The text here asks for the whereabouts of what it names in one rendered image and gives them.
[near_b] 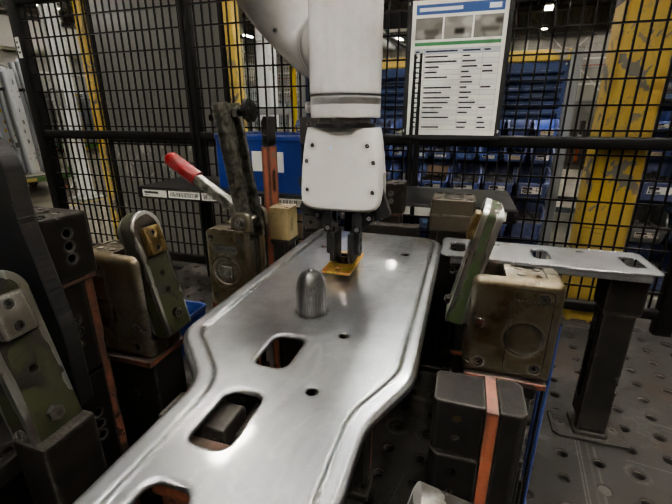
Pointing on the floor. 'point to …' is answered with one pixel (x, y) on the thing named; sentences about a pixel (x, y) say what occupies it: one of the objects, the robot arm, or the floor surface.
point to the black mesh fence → (661, 318)
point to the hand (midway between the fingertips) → (344, 244)
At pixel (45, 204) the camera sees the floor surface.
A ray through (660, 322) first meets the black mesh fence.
